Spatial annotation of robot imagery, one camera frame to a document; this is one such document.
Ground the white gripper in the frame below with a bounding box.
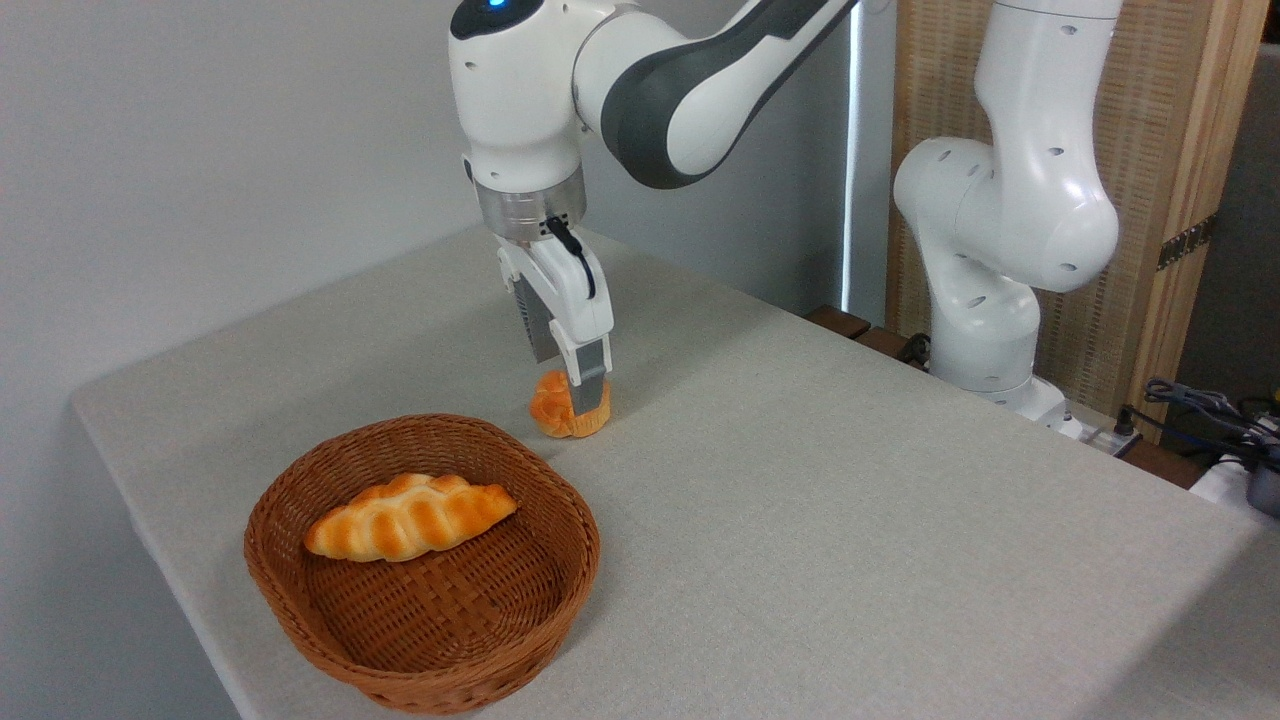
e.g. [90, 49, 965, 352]
[497, 232, 615, 418]

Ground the round orange bread bun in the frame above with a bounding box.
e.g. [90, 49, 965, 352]
[529, 370, 612, 440]

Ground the braided golden bread loaf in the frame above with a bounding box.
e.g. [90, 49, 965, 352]
[304, 473, 519, 563]

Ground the brown wicker basket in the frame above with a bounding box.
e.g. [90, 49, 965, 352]
[244, 414, 602, 715]

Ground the grey tablecloth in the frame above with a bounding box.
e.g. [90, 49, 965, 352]
[70, 225, 1280, 720]

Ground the black metal screen hinge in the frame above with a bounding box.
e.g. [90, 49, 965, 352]
[1157, 215, 1218, 271]

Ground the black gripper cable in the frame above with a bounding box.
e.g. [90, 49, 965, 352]
[545, 215, 599, 301]

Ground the bundle of dark cables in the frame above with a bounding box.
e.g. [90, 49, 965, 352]
[1145, 378, 1280, 471]

